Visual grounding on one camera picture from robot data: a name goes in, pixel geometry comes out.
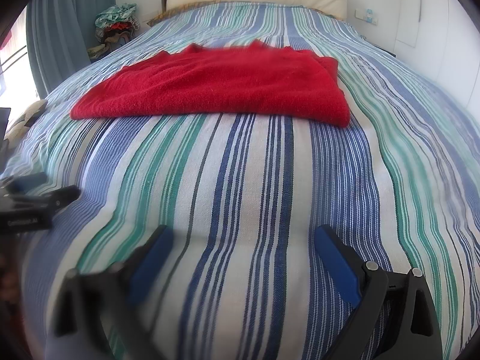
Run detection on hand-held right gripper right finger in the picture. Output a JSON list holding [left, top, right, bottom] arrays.
[[314, 225, 445, 360]]

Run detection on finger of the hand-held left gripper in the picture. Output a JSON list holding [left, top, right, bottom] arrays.
[[7, 172, 48, 194], [40, 185, 81, 211]]

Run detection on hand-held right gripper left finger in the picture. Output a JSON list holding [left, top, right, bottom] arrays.
[[52, 224, 175, 360]]

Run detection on red sweater with white rabbit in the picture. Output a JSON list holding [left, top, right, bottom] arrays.
[[70, 39, 352, 127]]

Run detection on pile of colourful clothes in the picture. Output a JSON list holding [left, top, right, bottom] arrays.
[[88, 3, 140, 59]]

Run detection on cream patterned cushion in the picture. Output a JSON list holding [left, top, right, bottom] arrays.
[[5, 99, 49, 139]]

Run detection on striped blue green bed blanket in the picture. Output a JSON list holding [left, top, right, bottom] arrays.
[[0, 1, 480, 360]]

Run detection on blue curtain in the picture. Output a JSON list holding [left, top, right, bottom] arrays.
[[26, 0, 117, 98]]

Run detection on yellow patterned pillow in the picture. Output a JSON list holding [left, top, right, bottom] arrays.
[[146, 0, 226, 27]]

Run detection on white wall socket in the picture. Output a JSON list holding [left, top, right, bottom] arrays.
[[354, 7, 379, 23]]

